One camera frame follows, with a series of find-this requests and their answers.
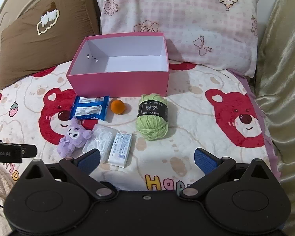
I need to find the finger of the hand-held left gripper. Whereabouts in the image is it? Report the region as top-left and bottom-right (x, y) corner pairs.
(21, 145), (38, 158)

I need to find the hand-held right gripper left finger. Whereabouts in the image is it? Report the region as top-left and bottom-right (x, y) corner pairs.
(19, 149), (116, 201)

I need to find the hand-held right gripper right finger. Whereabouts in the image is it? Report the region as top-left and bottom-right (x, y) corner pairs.
(179, 147), (277, 201)

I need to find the clear plastic packet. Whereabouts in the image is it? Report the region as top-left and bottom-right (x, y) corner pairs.
(82, 124), (116, 163)

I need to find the purple plush toy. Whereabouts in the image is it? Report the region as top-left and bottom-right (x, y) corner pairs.
(58, 117), (94, 157)

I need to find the small white box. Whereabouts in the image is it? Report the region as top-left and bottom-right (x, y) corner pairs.
(108, 131), (133, 169)

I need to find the blue snack packet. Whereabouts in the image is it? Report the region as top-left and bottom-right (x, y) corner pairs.
(69, 95), (110, 121)

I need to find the small orange ball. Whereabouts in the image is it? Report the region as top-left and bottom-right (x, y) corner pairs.
(110, 99), (125, 114)

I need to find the green yarn ball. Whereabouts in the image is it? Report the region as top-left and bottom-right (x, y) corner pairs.
(135, 93), (169, 141)

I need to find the pink cardboard box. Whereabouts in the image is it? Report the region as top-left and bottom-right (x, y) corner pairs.
(66, 32), (170, 97)

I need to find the beige fleece cloth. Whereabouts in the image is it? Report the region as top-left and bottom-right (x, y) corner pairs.
(0, 163), (18, 227)

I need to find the bear printed blanket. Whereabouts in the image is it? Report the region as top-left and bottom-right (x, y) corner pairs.
(0, 60), (282, 202)

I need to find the brown pillow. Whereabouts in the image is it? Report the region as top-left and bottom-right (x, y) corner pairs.
(0, 0), (101, 90)

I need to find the gold satin blanket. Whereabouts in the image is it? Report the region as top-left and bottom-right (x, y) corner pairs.
(254, 0), (295, 236)

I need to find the pink checked pillow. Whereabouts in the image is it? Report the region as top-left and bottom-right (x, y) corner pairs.
(90, 0), (259, 78)

